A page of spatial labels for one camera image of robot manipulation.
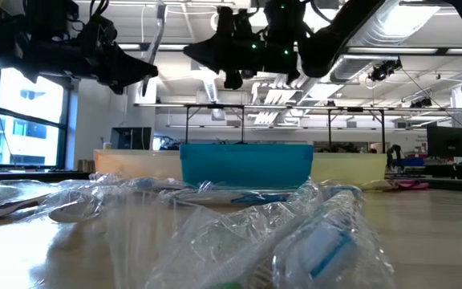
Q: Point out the magenta cloth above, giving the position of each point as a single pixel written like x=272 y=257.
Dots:
x=411 y=185

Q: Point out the small yellow cup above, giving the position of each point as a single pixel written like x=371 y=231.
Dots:
x=107 y=146

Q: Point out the black background robot arm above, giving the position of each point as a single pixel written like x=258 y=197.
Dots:
x=394 y=154

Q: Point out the silver ventilation duct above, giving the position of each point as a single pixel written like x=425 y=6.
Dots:
x=211 y=90

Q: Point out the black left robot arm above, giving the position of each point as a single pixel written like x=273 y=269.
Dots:
x=14 y=44

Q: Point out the black computer monitor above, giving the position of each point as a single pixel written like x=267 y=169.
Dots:
x=447 y=140

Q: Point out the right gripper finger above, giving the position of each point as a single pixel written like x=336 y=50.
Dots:
x=205 y=46
x=207 y=60

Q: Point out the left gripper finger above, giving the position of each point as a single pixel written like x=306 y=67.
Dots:
x=130 y=64
x=126 y=82

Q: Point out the blue storage box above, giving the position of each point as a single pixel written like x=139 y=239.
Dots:
x=409 y=162

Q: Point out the yellow wrapped toothbrush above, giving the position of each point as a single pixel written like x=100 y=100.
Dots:
x=379 y=185

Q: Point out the brown wooden blocks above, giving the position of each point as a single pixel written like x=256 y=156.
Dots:
x=86 y=165

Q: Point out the black ceiling fixture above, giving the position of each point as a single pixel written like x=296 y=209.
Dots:
x=419 y=103

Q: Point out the small teal plastic bin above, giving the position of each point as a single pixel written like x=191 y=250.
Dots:
x=247 y=164

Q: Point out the orange plastic bin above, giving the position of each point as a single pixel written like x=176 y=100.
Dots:
x=134 y=164

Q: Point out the black ceiling-hung device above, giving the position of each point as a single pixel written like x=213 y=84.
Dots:
x=383 y=70

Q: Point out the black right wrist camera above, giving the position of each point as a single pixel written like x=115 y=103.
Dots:
x=233 y=80

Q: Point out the yellow plastic bin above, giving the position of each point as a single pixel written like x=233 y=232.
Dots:
x=347 y=168

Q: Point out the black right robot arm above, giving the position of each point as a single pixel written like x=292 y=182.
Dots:
x=335 y=36

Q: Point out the large window dark frame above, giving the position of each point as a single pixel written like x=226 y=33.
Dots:
x=30 y=104

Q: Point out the black metal gantry frame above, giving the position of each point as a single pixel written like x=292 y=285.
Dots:
x=215 y=106

